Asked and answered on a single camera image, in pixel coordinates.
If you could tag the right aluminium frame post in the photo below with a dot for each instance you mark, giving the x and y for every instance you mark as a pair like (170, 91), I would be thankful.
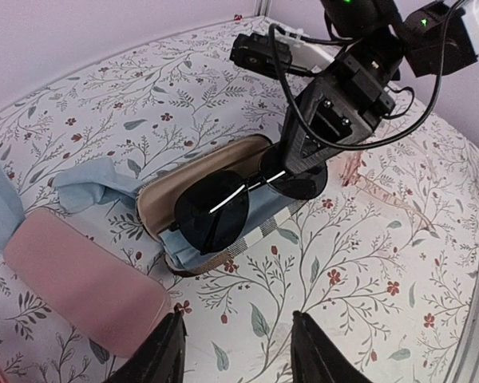
(262, 7)

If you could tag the pink translucent sunglasses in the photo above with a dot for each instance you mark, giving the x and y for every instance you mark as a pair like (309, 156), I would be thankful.
(351, 177)

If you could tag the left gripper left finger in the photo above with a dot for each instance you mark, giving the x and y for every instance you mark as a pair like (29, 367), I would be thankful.
(160, 358)

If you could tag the pink glasses case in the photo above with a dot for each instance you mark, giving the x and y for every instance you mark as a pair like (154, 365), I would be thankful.
(110, 302)

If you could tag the small blue cloth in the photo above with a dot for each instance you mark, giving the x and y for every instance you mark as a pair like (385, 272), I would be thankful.
(94, 182)

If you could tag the light blue cleaning cloth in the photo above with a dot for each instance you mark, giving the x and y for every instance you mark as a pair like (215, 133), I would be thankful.
(238, 218)

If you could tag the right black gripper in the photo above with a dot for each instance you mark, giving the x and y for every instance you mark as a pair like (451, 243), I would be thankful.
(332, 121)

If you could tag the brown plaid glasses case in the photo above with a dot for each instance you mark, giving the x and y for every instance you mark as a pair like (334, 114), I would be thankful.
(156, 200)

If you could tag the black frame glasses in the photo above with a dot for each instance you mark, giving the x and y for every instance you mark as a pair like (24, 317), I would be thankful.
(213, 211)

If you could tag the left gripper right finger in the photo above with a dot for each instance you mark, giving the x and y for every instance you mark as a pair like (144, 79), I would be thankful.
(315, 358)

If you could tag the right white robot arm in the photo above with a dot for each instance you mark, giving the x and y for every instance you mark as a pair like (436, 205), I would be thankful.
(436, 39)

